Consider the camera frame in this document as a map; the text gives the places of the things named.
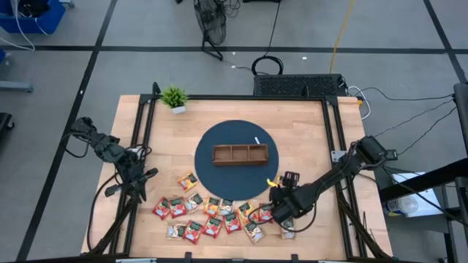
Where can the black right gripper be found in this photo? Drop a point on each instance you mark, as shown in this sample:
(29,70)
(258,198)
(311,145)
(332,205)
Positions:
(285,204)

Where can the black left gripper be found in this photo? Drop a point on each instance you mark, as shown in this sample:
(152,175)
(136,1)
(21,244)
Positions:
(133,179)

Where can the red tea sachet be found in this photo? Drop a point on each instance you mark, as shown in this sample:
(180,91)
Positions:
(177,208)
(264,215)
(161,209)
(232,223)
(213,227)
(192,232)

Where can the orange tea sachet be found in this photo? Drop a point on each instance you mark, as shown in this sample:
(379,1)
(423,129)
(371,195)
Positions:
(279,179)
(187,182)
(244,212)
(211,207)

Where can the beige tea sachet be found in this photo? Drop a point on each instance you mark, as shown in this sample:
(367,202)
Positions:
(254,233)
(175,231)
(226,208)
(194,202)
(288,233)

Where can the wooden three-compartment box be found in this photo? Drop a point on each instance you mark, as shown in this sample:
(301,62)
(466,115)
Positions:
(239,163)

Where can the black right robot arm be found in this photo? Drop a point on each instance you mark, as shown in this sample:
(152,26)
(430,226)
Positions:
(329,179)

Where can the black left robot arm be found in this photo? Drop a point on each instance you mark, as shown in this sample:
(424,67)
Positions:
(109,148)

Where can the round blue woven placemat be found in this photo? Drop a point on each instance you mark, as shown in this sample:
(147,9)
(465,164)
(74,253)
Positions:
(234,182)

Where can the green plant white pot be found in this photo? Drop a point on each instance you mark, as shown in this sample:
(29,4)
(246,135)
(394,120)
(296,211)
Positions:
(174,96)

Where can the clear plastic water bottle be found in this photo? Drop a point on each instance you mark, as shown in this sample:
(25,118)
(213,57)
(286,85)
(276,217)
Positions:
(402,206)

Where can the black perforated computer case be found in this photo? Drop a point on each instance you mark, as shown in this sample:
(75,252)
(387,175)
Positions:
(296,85)

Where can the black metal stand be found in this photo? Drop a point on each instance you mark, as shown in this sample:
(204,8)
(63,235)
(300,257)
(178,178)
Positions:
(420,182)

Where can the white box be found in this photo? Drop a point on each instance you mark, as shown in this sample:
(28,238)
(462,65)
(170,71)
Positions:
(428,204)

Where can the black chair base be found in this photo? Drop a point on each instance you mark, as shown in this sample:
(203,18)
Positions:
(4,122)

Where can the grey bench foot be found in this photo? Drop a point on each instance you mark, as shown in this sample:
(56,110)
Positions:
(14,86)

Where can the black floor fan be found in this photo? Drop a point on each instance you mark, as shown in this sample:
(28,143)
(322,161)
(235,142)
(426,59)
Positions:
(212,22)

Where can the blue plastic bin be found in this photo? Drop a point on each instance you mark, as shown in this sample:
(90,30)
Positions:
(51,18)

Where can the dark grey upright panel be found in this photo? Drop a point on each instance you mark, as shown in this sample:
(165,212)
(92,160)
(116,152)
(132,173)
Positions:
(461,117)

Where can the silver bracket plate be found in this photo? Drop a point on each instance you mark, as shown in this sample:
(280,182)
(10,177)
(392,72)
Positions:
(337,156)

